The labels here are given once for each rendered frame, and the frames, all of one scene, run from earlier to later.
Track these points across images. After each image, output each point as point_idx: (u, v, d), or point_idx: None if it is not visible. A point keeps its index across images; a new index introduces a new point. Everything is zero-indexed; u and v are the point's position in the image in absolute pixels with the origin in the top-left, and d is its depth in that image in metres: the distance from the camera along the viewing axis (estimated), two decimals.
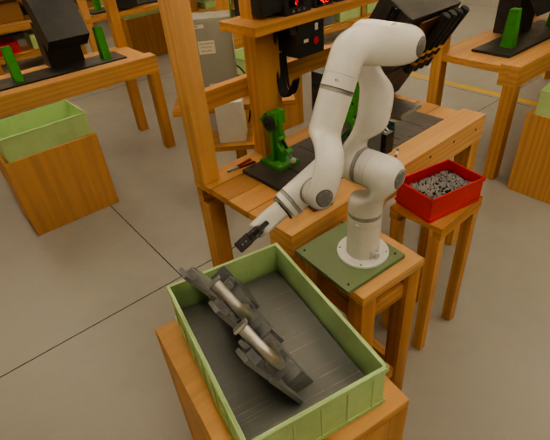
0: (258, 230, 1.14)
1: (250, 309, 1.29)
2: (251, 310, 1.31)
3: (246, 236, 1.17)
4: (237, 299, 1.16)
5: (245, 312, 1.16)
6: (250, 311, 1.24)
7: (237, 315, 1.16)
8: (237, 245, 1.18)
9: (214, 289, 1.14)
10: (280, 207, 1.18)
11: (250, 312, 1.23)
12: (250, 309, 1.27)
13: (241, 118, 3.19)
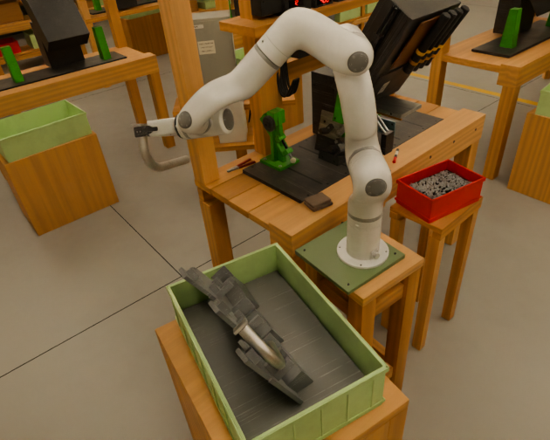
0: (141, 130, 1.35)
1: (175, 163, 1.57)
2: (177, 164, 1.58)
3: (142, 127, 1.39)
4: (148, 149, 1.44)
5: (147, 161, 1.44)
6: (165, 163, 1.52)
7: (142, 159, 1.46)
8: (135, 130, 1.41)
9: None
10: (172, 124, 1.32)
11: (162, 164, 1.51)
12: (170, 162, 1.55)
13: (241, 118, 3.19)
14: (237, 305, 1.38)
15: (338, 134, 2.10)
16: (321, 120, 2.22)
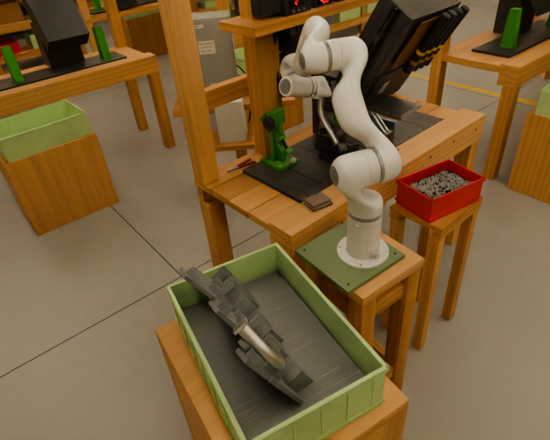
0: (320, 76, 2.05)
1: (326, 127, 2.14)
2: (326, 131, 2.14)
3: (328, 83, 2.06)
4: None
5: (319, 99, 2.15)
6: (323, 117, 2.15)
7: None
8: (332, 84, 2.09)
9: (333, 85, 2.09)
10: None
11: (321, 114, 2.15)
12: (325, 123, 2.14)
13: (241, 118, 3.19)
14: (237, 305, 1.38)
15: (338, 134, 2.10)
16: (321, 120, 2.22)
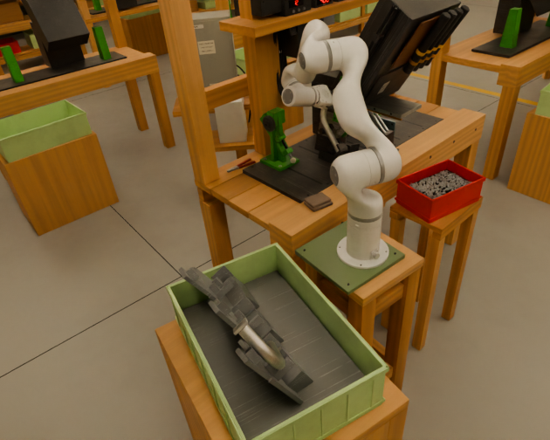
0: (322, 85, 2.05)
1: (328, 135, 2.14)
2: (329, 139, 2.14)
3: (330, 91, 2.06)
4: None
5: (321, 108, 2.15)
6: (326, 126, 2.15)
7: None
8: None
9: None
10: (310, 87, 1.98)
11: (324, 123, 2.15)
12: (327, 131, 2.14)
13: (241, 118, 3.19)
14: (237, 305, 1.38)
15: (338, 134, 2.10)
16: None
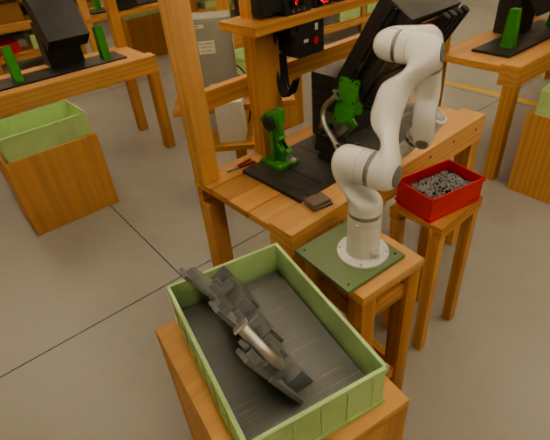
0: None
1: (328, 135, 2.14)
2: (329, 139, 2.14)
3: None
4: (325, 105, 2.12)
5: (321, 108, 2.15)
6: (326, 126, 2.15)
7: None
8: None
9: (336, 94, 2.09)
10: None
11: (324, 123, 2.15)
12: (327, 131, 2.14)
13: (241, 118, 3.19)
14: (237, 305, 1.38)
15: (338, 134, 2.10)
16: None
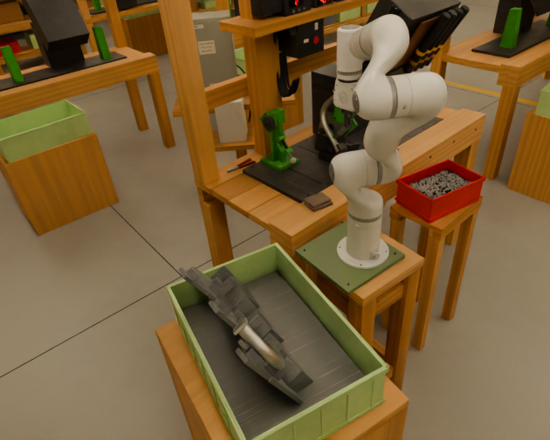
0: None
1: (328, 135, 2.14)
2: (329, 139, 2.14)
3: (348, 116, 1.56)
4: (325, 105, 2.12)
5: (321, 108, 2.15)
6: (326, 126, 2.15)
7: None
8: (348, 125, 1.59)
9: None
10: (358, 82, 1.47)
11: (324, 123, 2.15)
12: (327, 131, 2.14)
13: (241, 118, 3.19)
14: (237, 305, 1.38)
15: (338, 134, 2.10)
16: None
